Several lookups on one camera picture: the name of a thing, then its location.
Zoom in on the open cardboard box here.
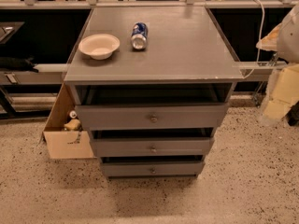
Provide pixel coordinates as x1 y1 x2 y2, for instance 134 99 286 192
43 84 94 159

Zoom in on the black cloth on rail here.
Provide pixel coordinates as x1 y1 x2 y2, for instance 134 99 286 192
0 57 38 73

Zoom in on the yellow object in box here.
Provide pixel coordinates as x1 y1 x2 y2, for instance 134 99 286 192
64 119 81 131

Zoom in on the white cable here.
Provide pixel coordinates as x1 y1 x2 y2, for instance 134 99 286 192
242 0 266 79

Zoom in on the grey drawer cabinet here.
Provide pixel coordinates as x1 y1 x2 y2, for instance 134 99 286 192
64 7 242 165

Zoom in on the white paper bowl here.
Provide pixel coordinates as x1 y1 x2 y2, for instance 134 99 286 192
78 34 120 60

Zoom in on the grey bottom drawer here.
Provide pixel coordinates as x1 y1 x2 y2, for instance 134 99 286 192
100 161 205 177

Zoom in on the grey top drawer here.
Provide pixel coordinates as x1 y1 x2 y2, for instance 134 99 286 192
75 104 228 131

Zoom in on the blue soda can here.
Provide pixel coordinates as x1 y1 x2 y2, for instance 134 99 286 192
131 22 148 50

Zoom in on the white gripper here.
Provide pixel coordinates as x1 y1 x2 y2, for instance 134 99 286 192
256 24 299 122

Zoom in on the white bottle in box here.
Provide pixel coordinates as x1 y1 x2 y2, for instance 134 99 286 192
69 110 78 119

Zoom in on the grey metal rail frame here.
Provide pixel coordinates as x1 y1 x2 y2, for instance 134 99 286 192
0 0 299 120

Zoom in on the grey middle drawer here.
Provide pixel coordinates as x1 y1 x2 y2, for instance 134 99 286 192
91 137 214 157

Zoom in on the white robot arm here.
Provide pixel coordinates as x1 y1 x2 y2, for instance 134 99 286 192
256 5 299 120

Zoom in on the grey drawer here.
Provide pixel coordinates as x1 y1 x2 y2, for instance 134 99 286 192
100 161 205 177
91 137 214 157
75 104 228 131

